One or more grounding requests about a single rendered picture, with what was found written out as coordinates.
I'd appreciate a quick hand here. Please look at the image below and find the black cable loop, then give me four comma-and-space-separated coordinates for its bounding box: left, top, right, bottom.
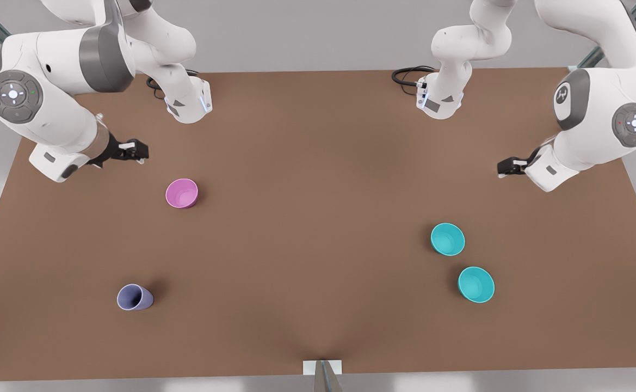
392, 66, 438, 94
146, 69, 199, 100

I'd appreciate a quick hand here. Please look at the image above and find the lavender cup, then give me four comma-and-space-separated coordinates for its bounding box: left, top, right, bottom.
117, 284, 155, 311

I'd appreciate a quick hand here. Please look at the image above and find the pink bowl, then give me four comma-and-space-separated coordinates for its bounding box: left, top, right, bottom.
165, 178, 199, 209

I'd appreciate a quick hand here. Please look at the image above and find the teal blue bowl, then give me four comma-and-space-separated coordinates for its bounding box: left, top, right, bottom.
458, 266, 496, 304
430, 223, 466, 257

